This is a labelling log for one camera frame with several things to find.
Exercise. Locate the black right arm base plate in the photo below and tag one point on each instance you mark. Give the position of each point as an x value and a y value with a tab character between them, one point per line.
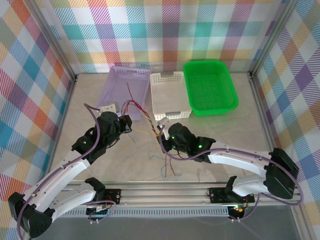
217	195

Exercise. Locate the green terminal circuit board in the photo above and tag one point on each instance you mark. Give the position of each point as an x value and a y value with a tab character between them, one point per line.
100	213

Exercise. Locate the aluminium mounting rail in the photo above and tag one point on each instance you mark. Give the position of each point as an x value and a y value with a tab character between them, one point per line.
162	193

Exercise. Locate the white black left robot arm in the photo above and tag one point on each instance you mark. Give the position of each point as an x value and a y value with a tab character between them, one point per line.
80	193

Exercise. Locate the aluminium frame side rail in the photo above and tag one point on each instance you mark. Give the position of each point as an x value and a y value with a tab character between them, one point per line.
70	100
262	112

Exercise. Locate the white plastic basket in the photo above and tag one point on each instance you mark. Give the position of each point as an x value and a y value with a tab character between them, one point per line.
170	97

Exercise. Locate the green plastic basket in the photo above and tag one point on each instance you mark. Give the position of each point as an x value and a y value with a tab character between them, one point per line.
210	85

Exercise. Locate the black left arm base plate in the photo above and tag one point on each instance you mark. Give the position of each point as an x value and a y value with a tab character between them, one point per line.
113	196

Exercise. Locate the aluminium frame post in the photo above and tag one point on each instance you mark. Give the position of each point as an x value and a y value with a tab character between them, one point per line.
56	40
271	37

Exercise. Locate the checked cloth backdrop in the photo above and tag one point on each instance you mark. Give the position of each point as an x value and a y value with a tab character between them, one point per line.
20	100
300	87
160	30

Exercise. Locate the purple plastic basket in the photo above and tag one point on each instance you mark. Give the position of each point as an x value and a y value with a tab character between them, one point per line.
120	82

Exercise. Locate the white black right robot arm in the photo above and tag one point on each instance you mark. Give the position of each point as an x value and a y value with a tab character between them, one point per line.
237	161

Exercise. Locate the orange connector circuit board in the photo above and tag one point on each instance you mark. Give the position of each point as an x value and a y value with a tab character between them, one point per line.
238	210

